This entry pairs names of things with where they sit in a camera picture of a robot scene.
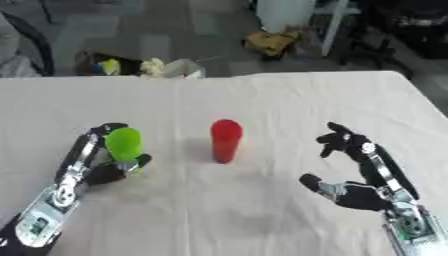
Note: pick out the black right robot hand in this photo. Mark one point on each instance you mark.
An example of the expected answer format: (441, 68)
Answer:
(361, 196)

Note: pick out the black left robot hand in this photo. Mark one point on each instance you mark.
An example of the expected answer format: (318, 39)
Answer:
(99, 173)

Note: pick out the green plastic cup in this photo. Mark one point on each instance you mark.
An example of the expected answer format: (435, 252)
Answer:
(124, 148)

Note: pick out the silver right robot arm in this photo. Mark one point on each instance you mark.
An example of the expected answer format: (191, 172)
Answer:
(417, 231)

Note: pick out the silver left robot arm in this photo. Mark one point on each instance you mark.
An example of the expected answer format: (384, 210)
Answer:
(35, 223)

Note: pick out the red plastic cup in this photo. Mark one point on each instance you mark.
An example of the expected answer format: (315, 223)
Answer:
(226, 140)

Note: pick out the box of assorted items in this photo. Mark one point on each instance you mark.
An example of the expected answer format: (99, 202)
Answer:
(116, 66)

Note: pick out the white bin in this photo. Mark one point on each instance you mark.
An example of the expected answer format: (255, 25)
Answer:
(184, 69)

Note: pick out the black chair base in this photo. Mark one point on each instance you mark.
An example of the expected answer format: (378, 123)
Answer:
(373, 53)

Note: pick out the white table leg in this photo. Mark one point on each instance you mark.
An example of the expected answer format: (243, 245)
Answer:
(334, 26)

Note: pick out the yellow-brown bag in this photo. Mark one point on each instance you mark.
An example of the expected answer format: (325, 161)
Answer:
(271, 42)

